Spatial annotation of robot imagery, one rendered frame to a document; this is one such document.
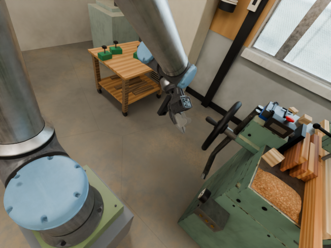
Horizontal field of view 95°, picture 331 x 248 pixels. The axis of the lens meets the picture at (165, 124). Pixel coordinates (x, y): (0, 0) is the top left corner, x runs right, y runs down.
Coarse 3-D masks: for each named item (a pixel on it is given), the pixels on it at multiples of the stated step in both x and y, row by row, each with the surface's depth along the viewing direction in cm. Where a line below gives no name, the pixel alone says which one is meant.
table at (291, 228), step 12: (240, 132) 66; (312, 132) 72; (240, 144) 65; (252, 144) 62; (252, 168) 53; (264, 168) 52; (276, 168) 53; (252, 180) 47; (288, 180) 50; (300, 180) 52; (240, 192) 49; (252, 192) 46; (300, 192) 48; (252, 204) 48; (264, 204) 45; (276, 216) 44; (288, 216) 42; (300, 216) 43; (288, 228) 43
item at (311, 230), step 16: (320, 144) 61; (320, 176) 49; (304, 192) 48; (320, 192) 45; (304, 208) 44; (320, 208) 42; (304, 224) 40; (320, 224) 38; (304, 240) 37; (320, 240) 36
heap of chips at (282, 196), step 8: (256, 176) 48; (264, 176) 47; (272, 176) 46; (256, 184) 46; (264, 184) 45; (272, 184) 44; (280, 184) 44; (264, 192) 44; (272, 192) 43; (280, 192) 43; (288, 192) 43; (296, 192) 44; (272, 200) 44; (280, 200) 43; (288, 200) 42; (296, 200) 43; (280, 208) 43; (288, 208) 42; (296, 208) 42; (296, 216) 42
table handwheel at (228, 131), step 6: (240, 102) 67; (234, 108) 62; (228, 114) 61; (234, 114) 80; (222, 120) 61; (228, 120) 61; (216, 126) 62; (222, 126) 61; (216, 132) 62; (222, 132) 72; (228, 132) 71; (210, 138) 63; (234, 138) 70; (204, 144) 67; (210, 144) 82; (204, 150) 72
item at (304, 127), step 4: (304, 124) 57; (296, 128) 60; (300, 128) 57; (304, 128) 56; (296, 132) 58; (300, 132) 54; (304, 132) 54; (292, 136) 58; (296, 136) 55; (300, 136) 53; (304, 136) 52; (288, 140) 59; (292, 140) 56; (296, 140) 54; (300, 140) 53; (284, 144) 60; (288, 144) 57; (292, 144) 56; (284, 148) 58; (288, 148) 57
